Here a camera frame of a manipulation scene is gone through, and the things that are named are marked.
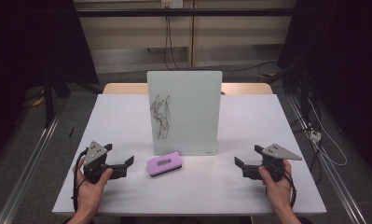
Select frosted glass whiteboard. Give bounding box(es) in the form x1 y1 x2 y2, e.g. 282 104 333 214
146 70 224 157

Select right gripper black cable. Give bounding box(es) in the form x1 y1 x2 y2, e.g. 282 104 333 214
281 169 298 209

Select white wall socket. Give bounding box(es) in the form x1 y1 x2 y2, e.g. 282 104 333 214
160 0 185 9

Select wooden wall post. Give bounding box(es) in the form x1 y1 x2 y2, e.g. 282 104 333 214
187 0 197 68

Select black metal stand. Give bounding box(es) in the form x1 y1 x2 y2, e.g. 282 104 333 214
41 68 104 129

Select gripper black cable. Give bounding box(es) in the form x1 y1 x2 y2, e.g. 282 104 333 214
281 169 298 209
71 148 89 213

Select person's right hand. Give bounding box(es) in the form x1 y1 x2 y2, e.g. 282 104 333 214
257 159 296 213

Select white power strip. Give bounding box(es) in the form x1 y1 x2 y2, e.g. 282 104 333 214
309 129 323 143

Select white table cover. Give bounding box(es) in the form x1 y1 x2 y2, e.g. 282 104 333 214
51 93 328 217

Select black curtain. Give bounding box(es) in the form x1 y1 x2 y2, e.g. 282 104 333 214
0 0 100 166
276 0 372 180

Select black floor cable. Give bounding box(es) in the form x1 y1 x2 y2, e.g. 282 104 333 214
216 61 279 73

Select black hanging cables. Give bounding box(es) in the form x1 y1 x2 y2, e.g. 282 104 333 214
162 15 180 71

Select aluminium floor rail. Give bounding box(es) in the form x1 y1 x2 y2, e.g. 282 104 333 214
0 101 67 224
285 92 367 224

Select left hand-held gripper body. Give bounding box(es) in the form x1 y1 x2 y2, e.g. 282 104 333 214
81 140 114 185

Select white cable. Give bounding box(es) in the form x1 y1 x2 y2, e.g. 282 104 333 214
307 97 349 167

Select person's left hand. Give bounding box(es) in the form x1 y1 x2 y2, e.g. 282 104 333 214
76 157 114 216

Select wooden table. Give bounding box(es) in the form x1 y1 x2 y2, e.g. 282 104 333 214
102 82 274 95

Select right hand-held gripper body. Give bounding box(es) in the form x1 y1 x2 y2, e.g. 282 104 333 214
260 143 303 183

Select black horizontal bar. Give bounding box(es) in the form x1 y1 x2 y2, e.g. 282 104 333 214
76 7 297 18

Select purple board eraser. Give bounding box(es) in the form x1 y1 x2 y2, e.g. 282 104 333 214
145 151 184 178

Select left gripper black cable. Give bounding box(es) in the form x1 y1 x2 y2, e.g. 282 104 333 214
71 148 89 213

